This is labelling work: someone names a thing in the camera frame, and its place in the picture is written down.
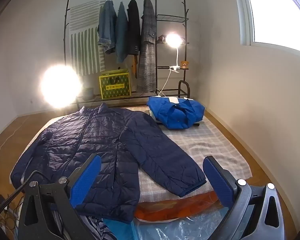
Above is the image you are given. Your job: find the blue denim jacket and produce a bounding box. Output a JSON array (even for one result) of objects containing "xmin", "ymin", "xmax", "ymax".
[{"xmin": 97, "ymin": 0, "xmax": 117, "ymax": 55}]

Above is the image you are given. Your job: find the blue white striped cloth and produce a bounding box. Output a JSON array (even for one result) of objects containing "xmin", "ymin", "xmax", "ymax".
[{"xmin": 54, "ymin": 205, "xmax": 118, "ymax": 240}]

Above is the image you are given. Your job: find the bright blue folded jacket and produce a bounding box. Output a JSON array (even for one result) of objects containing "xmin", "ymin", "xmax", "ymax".
[{"xmin": 147, "ymin": 96, "xmax": 206, "ymax": 130}]

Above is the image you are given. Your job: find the black coat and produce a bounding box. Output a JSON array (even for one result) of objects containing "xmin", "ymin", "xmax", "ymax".
[{"xmin": 127, "ymin": 0, "xmax": 141, "ymax": 55}]

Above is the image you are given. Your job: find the white lamp cable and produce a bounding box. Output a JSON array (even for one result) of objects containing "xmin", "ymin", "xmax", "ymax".
[{"xmin": 156, "ymin": 70, "xmax": 172, "ymax": 97}]

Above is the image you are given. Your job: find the white framed window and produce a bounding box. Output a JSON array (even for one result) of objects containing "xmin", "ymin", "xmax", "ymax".
[{"xmin": 231, "ymin": 0, "xmax": 300, "ymax": 55}]

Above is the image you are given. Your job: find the teal denim jacket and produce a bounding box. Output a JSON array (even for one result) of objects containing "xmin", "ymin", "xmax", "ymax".
[{"xmin": 115, "ymin": 2, "xmax": 129, "ymax": 64}]

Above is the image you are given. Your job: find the bright round studio light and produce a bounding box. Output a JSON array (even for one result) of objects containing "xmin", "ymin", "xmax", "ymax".
[{"xmin": 39, "ymin": 64, "xmax": 82, "ymax": 109}]

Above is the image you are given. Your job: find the black metal clothes rack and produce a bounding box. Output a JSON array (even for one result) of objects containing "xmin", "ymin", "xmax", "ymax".
[{"xmin": 63, "ymin": 0, "xmax": 190, "ymax": 108}]

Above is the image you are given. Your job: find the grey plaid coat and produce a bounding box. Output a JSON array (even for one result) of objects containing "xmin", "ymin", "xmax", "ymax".
[{"xmin": 136, "ymin": 0, "xmax": 157, "ymax": 93}]

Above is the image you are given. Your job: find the navy puffer jacket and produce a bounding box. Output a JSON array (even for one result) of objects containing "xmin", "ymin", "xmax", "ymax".
[{"xmin": 10, "ymin": 102, "xmax": 207, "ymax": 224}]

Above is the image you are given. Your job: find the white clip lamp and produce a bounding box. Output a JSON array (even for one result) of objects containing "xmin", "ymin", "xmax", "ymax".
[{"xmin": 165, "ymin": 33, "xmax": 183, "ymax": 73}]

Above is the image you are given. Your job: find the light blue cloth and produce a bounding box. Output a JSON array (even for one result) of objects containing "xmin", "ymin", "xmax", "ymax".
[{"xmin": 104, "ymin": 219, "xmax": 135, "ymax": 240}]

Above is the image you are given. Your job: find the black cable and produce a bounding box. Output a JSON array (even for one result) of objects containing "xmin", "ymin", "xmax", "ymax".
[{"xmin": 0, "ymin": 176, "xmax": 39, "ymax": 218}]

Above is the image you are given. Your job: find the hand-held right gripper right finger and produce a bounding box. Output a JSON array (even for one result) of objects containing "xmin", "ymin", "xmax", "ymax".
[{"xmin": 202, "ymin": 155, "xmax": 284, "ymax": 240}]

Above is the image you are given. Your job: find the yellow green patterned bag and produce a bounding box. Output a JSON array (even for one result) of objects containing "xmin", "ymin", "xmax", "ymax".
[{"xmin": 99, "ymin": 69, "xmax": 132, "ymax": 99}]

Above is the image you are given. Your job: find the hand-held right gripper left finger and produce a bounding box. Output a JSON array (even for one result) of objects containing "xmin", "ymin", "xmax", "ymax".
[{"xmin": 17, "ymin": 154, "xmax": 102, "ymax": 240}]

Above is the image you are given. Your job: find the black tube frame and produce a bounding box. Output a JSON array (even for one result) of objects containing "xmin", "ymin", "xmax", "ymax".
[{"xmin": 178, "ymin": 80, "xmax": 192, "ymax": 99}]

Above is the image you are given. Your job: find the pink plaid blanket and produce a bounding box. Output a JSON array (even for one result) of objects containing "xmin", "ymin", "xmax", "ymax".
[{"xmin": 22, "ymin": 106, "xmax": 253, "ymax": 203}]

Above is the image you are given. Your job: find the green plant pot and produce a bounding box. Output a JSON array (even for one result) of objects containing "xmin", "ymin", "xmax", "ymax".
[{"xmin": 82, "ymin": 87, "xmax": 94, "ymax": 100}]

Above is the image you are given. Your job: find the orange cloth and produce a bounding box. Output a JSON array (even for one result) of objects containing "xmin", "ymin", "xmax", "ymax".
[{"xmin": 135, "ymin": 192, "xmax": 223, "ymax": 222}]

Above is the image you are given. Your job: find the green striped wall hanging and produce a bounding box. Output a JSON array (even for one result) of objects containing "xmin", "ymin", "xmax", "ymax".
[{"xmin": 69, "ymin": 0, "xmax": 106, "ymax": 77}]

